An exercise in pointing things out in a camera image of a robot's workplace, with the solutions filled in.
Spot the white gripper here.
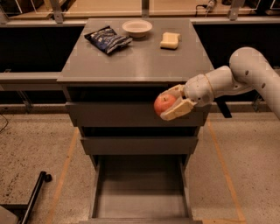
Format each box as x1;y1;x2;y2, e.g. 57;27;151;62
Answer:
159;74;214;121

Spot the red apple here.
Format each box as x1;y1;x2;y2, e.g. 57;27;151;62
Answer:
154;94;177;116

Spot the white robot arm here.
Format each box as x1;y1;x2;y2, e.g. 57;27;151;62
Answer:
154;47;280;121

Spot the grey middle drawer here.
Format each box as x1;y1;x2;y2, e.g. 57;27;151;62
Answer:
81;136;198;155

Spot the grey drawer cabinet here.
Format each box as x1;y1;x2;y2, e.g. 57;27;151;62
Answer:
57;18;213;164

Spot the grey top drawer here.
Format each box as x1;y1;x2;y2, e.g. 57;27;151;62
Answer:
66;102;210;127

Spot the grey open bottom drawer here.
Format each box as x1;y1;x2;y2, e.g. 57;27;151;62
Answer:
79;155;202;224

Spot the yellow sponge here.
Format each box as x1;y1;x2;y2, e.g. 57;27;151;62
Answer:
160;32;180;50

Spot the white bowl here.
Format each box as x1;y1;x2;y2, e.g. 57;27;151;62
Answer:
122;19;152;38

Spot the blue chip bag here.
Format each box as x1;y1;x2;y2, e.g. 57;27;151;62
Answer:
84;25;132;54

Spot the black chair leg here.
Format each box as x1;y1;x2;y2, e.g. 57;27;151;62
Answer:
0;171;53;224

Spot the black cable on shelf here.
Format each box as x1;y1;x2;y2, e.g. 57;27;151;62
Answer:
194;3;209;17

